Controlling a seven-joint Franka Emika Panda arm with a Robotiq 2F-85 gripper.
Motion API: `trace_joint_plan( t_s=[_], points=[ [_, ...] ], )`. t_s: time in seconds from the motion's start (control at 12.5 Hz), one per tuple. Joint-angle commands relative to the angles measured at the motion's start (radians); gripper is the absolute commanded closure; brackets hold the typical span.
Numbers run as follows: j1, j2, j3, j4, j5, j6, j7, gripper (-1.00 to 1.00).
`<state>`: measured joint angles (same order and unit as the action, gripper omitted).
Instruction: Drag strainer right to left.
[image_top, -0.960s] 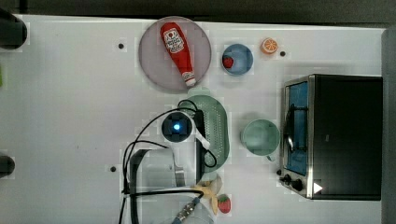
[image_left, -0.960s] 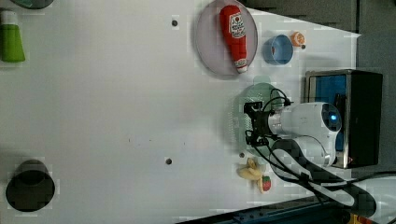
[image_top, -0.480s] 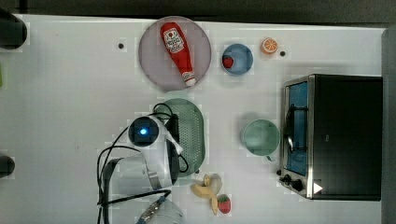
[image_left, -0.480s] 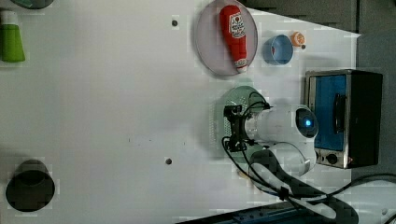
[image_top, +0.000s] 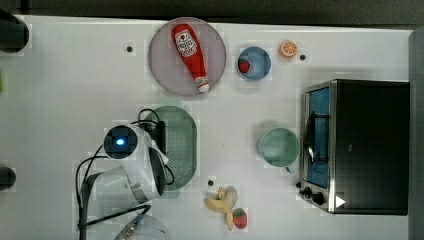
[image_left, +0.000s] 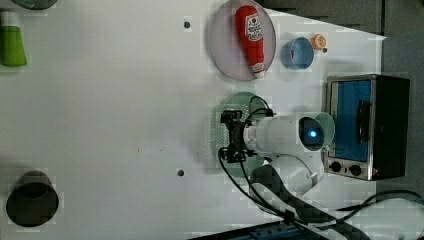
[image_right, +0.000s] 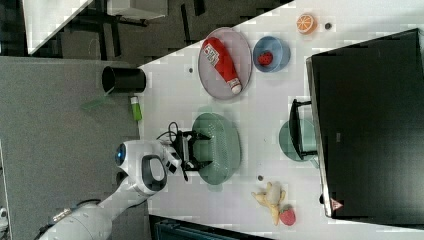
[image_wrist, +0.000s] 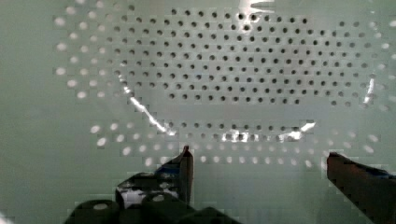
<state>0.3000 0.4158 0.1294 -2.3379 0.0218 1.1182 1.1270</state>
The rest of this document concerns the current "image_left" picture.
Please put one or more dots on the blue bowl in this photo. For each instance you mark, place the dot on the blue bowl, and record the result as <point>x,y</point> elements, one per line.
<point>304,54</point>

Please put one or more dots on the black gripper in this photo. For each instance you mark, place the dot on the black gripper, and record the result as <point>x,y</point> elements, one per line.
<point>236,151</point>

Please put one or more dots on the orange slice toy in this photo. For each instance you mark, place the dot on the orange slice toy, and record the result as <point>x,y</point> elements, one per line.
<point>319,42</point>

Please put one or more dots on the red ketchup bottle toy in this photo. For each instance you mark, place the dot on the red ketchup bottle toy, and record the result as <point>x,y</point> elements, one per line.
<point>250,33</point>

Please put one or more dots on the grey round plate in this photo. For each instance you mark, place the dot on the grey round plate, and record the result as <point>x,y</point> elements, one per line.
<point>225,46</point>

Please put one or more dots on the mint green oval strainer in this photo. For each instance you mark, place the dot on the mint green oval strainer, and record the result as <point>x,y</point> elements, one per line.
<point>253,108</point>

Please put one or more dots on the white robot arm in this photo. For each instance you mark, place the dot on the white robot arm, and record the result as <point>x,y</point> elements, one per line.
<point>276,155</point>

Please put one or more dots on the black toaster oven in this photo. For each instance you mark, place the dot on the black toaster oven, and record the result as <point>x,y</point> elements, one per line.
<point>370,113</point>

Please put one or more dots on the large black cylinder cup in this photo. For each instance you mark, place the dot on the large black cylinder cup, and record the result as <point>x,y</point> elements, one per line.
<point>33,201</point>

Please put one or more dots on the green bottle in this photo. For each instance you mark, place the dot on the green bottle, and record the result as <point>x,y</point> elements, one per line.
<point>12,47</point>

